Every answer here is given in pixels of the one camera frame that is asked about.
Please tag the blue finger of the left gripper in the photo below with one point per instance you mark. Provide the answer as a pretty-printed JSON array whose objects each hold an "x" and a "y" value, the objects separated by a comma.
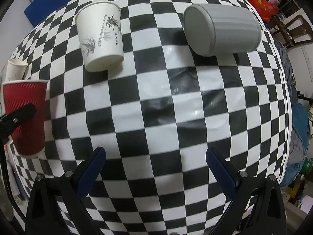
[{"x": 10, "y": 122}]

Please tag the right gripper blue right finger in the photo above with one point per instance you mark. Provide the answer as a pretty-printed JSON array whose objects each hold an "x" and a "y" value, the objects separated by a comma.
[{"x": 256, "y": 204}]

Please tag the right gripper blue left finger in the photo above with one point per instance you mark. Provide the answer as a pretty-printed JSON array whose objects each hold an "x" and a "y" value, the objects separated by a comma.
[{"x": 43, "y": 214}]

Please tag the red ribbed paper cup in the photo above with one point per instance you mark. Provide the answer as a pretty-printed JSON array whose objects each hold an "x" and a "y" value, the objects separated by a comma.
[{"x": 29, "y": 138}]

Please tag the white cup with calligraphy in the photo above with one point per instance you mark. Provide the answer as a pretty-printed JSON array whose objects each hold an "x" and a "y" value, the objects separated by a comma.
[{"x": 15, "y": 69}]

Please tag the white cup with bamboo print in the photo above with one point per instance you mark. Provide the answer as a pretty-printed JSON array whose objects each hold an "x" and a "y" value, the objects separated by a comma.
[{"x": 99, "y": 33}]

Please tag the grey cylindrical cup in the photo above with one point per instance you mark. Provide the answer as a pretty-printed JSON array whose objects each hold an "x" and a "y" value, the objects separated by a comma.
[{"x": 214, "y": 29}]

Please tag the black white checkered tablecloth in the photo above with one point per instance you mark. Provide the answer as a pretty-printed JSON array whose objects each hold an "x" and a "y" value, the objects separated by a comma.
[{"x": 155, "y": 115}]

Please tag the dark wooden chair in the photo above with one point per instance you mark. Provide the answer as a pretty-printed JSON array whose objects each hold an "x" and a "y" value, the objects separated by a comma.
[{"x": 297, "y": 27}]

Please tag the red plastic bag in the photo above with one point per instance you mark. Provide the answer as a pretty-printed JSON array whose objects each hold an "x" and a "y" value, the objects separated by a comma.
[{"x": 265, "y": 9}]

